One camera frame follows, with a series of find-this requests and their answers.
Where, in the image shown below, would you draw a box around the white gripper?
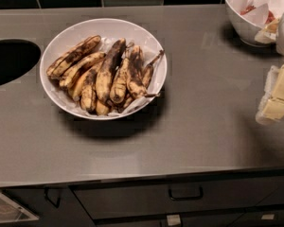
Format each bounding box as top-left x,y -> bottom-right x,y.
255,13 -> 284,125

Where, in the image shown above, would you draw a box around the dark long banana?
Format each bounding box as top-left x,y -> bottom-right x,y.
96,38 -> 126,104

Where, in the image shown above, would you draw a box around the white bowl at right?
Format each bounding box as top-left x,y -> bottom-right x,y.
225,0 -> 268,46

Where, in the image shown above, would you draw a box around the far right stemmed banana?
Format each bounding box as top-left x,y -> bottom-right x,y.
142,50 -> 164,88

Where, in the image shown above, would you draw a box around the dark right curved banana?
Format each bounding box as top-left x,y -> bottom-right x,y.
126,45 -> 156,99

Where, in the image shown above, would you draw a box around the small centre spotted banana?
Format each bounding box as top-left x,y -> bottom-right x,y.
110,58 -> 129,104

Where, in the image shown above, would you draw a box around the white paper bowl liner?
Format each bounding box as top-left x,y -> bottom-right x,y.
46,35 -> 164,117

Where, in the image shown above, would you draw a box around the bottom small banana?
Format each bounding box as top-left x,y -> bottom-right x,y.
96,99 -> 111,115

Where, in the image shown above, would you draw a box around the lower left spotted banana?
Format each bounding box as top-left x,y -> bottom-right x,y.
68,61 -> 103,114

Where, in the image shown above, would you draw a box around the large white banana bowl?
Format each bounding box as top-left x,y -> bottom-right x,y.
40,18 -> 163,120

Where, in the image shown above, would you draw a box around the top left spotted banana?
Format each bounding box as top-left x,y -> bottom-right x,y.
46,35 -> 101,79

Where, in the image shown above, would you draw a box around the dark left cabinet door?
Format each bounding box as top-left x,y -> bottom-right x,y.
4,187 -> 94,227

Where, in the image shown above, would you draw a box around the round hole in counter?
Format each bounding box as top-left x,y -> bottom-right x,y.
0,39 -> 41,86

